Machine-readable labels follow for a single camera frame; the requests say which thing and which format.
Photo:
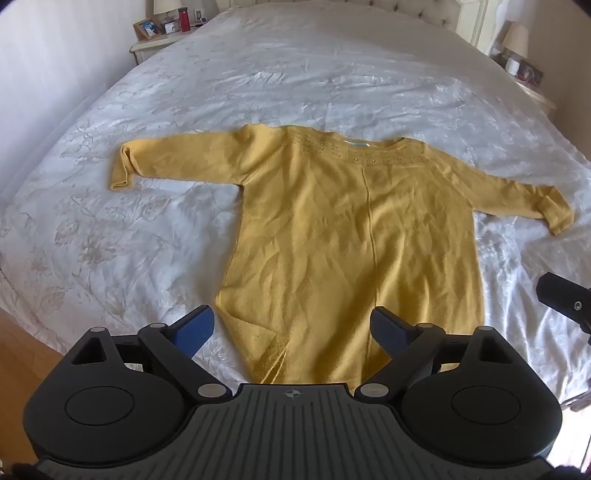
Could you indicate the small table clock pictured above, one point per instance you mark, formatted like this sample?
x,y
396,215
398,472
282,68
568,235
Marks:
x,y
171,27

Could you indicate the white table lamp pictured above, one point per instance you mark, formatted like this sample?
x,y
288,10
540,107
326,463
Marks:
x,y
516,40
166,8

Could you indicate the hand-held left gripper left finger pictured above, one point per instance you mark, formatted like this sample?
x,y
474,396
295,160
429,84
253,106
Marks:
x,y
196,330

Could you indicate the white floral bedspread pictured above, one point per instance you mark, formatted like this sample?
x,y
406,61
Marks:
x,y
277,83

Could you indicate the white curtain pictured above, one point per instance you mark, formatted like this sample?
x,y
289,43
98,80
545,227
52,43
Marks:
x,y
55,69

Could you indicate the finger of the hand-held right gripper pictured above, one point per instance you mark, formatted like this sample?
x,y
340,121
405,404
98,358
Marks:
x,y
565,300

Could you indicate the white jar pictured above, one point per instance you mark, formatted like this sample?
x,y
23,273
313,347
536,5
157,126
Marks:
x,y
512,66

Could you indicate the wooden photo frame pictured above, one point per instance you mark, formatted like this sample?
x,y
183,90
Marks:
x,y
148,28

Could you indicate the red bottle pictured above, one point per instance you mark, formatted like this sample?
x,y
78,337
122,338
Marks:
x,y
184,19

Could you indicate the cream nightstand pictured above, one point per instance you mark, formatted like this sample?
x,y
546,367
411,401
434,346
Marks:
x,y
152,46
535,94

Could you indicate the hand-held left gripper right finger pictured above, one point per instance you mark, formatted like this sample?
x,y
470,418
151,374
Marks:
x,y
390,332

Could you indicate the yellow knit sweater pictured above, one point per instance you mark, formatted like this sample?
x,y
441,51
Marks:
x,y
346,230

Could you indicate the tufted cream headboard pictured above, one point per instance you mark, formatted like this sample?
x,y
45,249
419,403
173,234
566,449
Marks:
x,y
438,14

